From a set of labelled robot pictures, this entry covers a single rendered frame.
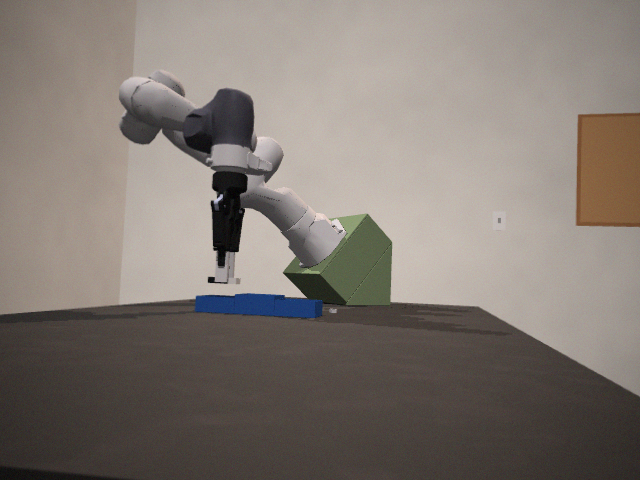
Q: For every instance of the blue rack of three bins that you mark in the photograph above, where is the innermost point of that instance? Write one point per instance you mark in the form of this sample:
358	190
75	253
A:
255	304

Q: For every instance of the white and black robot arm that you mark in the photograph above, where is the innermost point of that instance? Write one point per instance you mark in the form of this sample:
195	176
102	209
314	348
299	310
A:
223	129

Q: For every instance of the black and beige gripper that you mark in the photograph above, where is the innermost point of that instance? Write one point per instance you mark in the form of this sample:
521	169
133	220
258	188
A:
229	186

